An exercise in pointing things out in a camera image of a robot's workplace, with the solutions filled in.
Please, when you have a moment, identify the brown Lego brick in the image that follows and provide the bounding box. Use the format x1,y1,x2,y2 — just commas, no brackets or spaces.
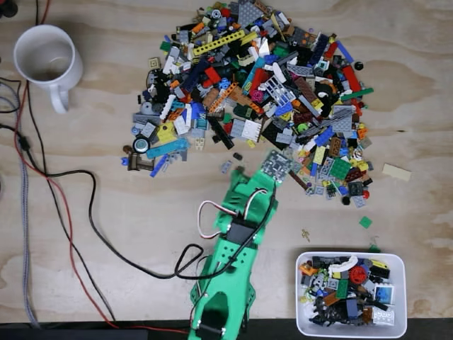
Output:
327,136,343,159

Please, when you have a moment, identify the grey braided cable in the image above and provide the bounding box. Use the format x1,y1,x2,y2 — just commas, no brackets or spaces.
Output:
0,84,40,329

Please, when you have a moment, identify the grey studded Lego plate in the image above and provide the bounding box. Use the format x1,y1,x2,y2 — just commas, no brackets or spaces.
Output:
229,119,247,140

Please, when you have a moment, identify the white studded Lego plate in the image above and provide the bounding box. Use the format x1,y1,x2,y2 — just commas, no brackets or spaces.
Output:
243,119,263,142

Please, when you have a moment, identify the red long Lego brick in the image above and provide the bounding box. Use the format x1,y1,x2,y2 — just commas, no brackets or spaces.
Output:
341,65,362,93

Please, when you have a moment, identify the orange Lego technic beam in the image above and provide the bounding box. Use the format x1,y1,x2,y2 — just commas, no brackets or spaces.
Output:
208,81,240,113

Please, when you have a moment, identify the dark red Lego brick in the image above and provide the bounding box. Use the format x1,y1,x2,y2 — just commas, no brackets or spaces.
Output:
345,166,364,183

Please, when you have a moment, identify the white red black servo wire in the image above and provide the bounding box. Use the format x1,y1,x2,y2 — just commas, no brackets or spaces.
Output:
197,189,270,240

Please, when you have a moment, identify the grey Lego wedge plate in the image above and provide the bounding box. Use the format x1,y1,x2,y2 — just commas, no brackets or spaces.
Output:
237,0,266,28

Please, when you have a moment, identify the large grey Lego plate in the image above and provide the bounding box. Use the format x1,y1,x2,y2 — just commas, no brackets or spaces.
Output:
332,113,355,134

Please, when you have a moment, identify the orange brown Lego plate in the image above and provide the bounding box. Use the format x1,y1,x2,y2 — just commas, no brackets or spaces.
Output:
323,291,347,307

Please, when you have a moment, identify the yellow Lego plate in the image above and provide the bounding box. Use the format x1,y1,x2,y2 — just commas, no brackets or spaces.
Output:
155,122,178,145

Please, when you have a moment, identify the tan flat Lego tile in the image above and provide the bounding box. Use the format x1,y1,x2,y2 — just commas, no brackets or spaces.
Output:
382,162,413,182

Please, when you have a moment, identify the black round object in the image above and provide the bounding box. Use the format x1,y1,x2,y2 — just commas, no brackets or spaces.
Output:
0,0,18,18

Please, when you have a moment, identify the reddish brown long plate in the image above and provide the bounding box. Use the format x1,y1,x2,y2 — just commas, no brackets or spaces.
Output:
294,76,321,107

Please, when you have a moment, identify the turquoise long Lego piece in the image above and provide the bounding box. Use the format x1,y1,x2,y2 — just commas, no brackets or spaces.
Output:
146,137,190,160

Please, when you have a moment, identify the white Lego lattice window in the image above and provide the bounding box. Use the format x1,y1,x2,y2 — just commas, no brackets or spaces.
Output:
263,76,297,107

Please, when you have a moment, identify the blue narrow Lego bar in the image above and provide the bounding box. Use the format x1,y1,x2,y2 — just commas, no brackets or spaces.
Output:
149,154,169,178

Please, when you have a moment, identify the large black Lego plate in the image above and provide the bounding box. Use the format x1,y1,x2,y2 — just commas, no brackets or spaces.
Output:
261,120,294,152

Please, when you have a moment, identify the pale blue Lego cube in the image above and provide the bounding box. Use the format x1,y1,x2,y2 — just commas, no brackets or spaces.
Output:
374,283,394,305

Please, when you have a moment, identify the white curved Lego piece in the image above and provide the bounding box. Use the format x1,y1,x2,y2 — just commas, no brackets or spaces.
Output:
327,254,358,273

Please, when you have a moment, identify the green long Lego plate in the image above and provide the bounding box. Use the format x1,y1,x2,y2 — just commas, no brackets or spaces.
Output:
340,87,374,101

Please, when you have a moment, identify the white studded Lego brick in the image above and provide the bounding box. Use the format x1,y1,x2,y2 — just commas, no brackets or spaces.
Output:
373,307,394,326

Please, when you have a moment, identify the white ceramic mug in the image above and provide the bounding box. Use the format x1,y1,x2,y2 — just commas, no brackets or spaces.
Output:
13,23,84,115

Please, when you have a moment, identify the dark blue Lego piece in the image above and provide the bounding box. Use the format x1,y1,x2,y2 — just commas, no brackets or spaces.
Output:
183,58,210,91

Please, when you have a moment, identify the white plastic bin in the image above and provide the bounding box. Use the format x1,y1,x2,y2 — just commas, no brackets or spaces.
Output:
295,251,408,338

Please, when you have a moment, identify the camera circuit board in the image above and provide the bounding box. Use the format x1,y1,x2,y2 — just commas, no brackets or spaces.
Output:
260,149,294,184

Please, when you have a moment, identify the black long Lego plate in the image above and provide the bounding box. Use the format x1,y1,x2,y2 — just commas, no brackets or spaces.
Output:
311,255,343,268

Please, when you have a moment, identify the dark brown long plate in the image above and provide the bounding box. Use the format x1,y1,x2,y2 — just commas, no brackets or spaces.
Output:
289,169,309,191

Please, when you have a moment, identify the thin black cable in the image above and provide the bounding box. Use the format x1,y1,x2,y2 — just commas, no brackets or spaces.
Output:
26,0,117,322

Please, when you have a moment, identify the yellow Lego technic beam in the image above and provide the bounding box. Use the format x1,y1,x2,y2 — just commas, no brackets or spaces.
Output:
193,30,247,57

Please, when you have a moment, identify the green studded Lego plate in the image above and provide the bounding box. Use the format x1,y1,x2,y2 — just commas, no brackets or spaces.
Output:
331,157,353,180

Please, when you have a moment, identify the white toothed Lego piece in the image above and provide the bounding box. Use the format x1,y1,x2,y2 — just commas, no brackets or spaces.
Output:
159,94,176,120

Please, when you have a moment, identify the thin red cable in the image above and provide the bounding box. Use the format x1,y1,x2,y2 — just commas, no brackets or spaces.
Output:
13,0,192,336

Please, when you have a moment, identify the black long Lego brick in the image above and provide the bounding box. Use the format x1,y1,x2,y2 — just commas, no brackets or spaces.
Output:
207,115,236,149

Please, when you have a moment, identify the light grey studded plate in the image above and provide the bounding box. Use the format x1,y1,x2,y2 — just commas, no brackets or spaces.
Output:
316,155,336,178

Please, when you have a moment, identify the blue long Lego plate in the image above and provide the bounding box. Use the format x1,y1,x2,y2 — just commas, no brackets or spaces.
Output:
336,40,355,64

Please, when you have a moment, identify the dark brown bracket piece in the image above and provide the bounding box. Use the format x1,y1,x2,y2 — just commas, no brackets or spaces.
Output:
127,152,156,171

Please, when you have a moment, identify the blue Lego brick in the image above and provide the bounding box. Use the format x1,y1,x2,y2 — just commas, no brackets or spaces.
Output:
313,125,336,148

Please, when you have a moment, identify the thick black cable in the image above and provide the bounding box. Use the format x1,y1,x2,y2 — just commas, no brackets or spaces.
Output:
0,122,199,281

